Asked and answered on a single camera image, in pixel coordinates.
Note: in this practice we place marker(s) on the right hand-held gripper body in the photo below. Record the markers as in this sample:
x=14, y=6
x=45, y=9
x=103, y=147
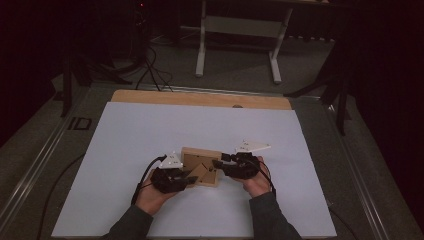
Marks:
x=243, y=166

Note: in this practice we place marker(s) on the black metal stand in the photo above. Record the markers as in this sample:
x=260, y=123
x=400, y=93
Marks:
x=67, y=93
x=341, y=110

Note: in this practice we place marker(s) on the wooden photo frame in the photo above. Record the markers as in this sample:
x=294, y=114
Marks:
x=200, y=153

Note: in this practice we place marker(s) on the person's left hand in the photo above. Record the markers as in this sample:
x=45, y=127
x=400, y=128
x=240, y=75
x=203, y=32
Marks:
x=150, y=200

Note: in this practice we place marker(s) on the white metal table frame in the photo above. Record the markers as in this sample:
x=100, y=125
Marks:
x=200, y=50

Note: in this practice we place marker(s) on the dark equipment rack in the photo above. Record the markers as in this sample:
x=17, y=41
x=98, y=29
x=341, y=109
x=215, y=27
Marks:
x=140, y=20

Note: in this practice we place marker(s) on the person's right hand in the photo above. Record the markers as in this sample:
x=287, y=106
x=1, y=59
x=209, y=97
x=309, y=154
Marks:
x=258, y=186

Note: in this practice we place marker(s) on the metal floor rail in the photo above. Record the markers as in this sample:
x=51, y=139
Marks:
x=206, y=90
x=363, y=196
x=30, y=173

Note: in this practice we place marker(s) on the white table sheet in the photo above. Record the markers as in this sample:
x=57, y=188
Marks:
x=133, y=133

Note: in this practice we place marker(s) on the black rectangular floor bracket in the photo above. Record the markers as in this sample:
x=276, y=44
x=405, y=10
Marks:
x=80, y=123

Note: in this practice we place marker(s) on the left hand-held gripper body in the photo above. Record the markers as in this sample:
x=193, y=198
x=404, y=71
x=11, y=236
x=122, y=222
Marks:
x=168, y=181

